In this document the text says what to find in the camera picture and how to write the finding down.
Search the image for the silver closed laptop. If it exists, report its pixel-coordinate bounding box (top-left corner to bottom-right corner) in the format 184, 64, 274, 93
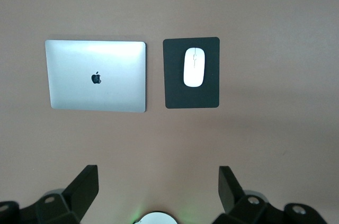
44, 39, 147, 113

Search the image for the black mouse pad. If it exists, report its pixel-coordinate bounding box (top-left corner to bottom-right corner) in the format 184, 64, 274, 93
162, 37, 221, 110

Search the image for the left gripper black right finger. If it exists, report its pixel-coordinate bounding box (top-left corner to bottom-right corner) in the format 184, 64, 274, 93
214, 165, 328, 224

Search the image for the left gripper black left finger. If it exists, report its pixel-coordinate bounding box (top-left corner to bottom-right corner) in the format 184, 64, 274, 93
0, 165, 99, 224

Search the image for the white computer mouse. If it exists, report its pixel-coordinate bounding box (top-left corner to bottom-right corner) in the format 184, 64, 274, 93
183, 47, 206, 88

